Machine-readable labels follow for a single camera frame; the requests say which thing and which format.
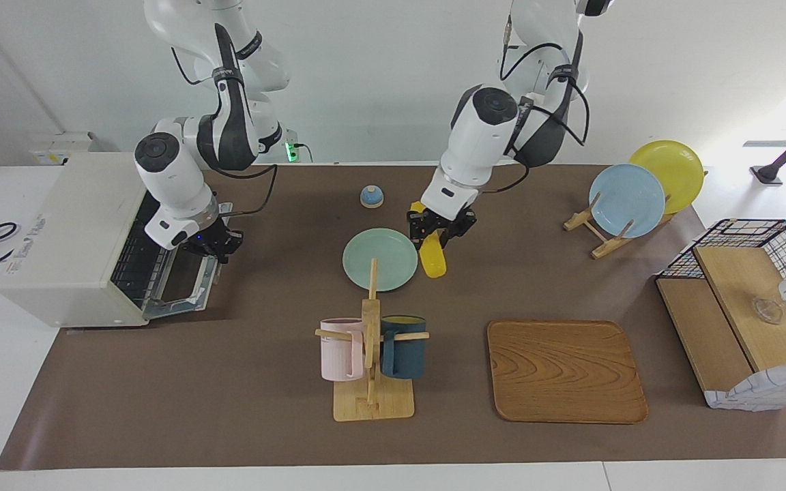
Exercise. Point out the white toaster oven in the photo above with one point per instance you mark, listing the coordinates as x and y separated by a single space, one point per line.
72 225

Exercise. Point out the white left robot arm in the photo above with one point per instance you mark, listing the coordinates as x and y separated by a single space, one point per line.
482 136

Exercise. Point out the brown table mat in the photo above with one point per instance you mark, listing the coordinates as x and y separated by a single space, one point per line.
263 382

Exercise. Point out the yellow plate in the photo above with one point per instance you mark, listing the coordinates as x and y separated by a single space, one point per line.
679 170

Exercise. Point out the pale green plate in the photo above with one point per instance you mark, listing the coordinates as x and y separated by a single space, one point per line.
359 262

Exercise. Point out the light blue plate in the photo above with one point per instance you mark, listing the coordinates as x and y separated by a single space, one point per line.
628 201

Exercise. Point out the wooden mug rack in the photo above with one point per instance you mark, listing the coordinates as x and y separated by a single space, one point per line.
372 406

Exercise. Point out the dark blue mug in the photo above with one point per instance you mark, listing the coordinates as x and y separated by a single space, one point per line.
406 354

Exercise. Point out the yellow corn cob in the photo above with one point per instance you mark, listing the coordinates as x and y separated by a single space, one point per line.
434 262

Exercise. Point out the pink mug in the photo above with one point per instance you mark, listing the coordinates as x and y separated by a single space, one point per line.
338 354

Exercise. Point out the small glass bowl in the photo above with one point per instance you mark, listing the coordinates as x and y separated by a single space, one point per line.
767 310

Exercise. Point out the brown wooden tray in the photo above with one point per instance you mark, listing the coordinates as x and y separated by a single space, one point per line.
567 372

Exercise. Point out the white checkered cloth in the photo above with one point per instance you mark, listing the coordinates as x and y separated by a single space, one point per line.
768 389

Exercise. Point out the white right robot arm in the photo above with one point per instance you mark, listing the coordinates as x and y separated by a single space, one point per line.
168 170

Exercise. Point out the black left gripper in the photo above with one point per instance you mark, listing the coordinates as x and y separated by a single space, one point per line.
437 219

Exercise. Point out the small blue call bell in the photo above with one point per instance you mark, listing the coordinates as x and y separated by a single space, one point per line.
372 198

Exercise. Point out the wooden plate rack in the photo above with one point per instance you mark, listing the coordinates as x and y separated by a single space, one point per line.
608 249

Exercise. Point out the oven glass door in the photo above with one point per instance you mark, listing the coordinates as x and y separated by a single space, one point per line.
175 311

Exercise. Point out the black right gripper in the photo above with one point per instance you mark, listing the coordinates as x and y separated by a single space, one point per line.
212 235

